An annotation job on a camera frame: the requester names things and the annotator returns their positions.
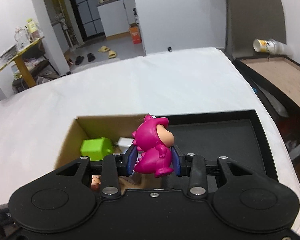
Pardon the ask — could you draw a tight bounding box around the white power adapter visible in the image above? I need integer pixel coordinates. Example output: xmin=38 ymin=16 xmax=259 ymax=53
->
xmin=117 ymin=137 xmax=133 ymax=148

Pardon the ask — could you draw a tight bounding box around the pink dinosaur figurine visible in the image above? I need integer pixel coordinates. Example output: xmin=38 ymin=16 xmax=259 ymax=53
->
xmin=132 ymin=115 xmax=174 ymax=178

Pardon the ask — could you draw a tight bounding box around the green hexagonal tin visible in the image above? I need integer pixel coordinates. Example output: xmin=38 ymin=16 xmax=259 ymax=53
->
xmin=80 ymin=137 xmax=114 ymax=161

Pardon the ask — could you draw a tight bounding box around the brown cardboard box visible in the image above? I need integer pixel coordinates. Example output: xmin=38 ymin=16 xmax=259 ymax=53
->
xmin=55 ymin=114 xmax=174 ymax=191

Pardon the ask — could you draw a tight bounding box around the red haired beer mug figurine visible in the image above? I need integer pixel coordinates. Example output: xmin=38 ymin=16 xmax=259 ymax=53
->
xmin=91 ymin=176 xmax=101 ymax=191

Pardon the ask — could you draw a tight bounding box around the black tray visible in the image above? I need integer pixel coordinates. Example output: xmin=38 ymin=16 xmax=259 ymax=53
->
xmin=168 ymin=110 xmax=278 ymax=180

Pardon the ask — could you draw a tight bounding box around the yellow slipper right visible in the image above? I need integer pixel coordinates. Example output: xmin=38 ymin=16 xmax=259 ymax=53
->
xmin=108 ymin=50 xmax=117 ymax=59

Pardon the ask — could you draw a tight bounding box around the yellow slipper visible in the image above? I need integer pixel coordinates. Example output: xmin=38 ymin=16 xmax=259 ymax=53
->
xmin=108 ymin=50 xmax=117 ymax=59
xmin=98 ymin=46 xmax=110 ymax=53

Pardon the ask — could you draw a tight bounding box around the black slipper right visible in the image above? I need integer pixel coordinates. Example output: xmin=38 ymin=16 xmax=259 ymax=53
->
xmin=87 ymin=53 xmax=95 ymax=62

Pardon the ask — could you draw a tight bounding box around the black slipper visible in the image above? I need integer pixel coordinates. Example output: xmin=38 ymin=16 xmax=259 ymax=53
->
xmin=87 ymin=53 xmax=95 ymax=62
xmin=75 ymin=56 xmax=84 ymax=66

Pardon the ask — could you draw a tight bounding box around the white tablecloth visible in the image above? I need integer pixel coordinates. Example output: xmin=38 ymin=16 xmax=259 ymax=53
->
xmin=0 ymin=47 xmax=300 ymax=239

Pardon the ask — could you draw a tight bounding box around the black slipper left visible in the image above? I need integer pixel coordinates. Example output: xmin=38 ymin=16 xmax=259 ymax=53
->
xmin=75 ymin=56 xmax=84 ymax=66

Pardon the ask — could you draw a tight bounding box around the yellow slipper left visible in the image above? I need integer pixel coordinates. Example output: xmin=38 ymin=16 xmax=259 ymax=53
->
xmin=98 ymin=46 xmax=110 ymax=53

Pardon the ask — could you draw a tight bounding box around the yellow wooden side table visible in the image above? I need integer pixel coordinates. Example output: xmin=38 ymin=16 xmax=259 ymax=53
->
xmin=0 ymin=37 xmax=59 ymax=93

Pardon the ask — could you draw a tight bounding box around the black framed brown board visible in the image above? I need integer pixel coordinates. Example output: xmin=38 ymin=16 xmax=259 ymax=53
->
xmin=235 ymin=55 xmax=300 ymax=114

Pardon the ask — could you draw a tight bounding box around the white kitchen cabinet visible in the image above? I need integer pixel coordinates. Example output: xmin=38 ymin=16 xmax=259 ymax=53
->
xmin=97 ymin=0 xmax=135 ymax=37

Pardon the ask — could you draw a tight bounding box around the black spray bottle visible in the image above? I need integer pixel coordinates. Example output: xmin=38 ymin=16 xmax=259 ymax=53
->
xmin=133 ymin=8 xmax=139 ymax=25

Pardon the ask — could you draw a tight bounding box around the white paper cup stack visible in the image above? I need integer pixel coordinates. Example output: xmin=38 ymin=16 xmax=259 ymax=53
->
xmin=253 ymin=39 xmax=293 ymax=56

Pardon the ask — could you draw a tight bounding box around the glass jar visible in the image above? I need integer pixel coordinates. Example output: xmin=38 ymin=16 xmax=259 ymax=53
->
xmin=14 ymin=27 xmax=30 ymax=51

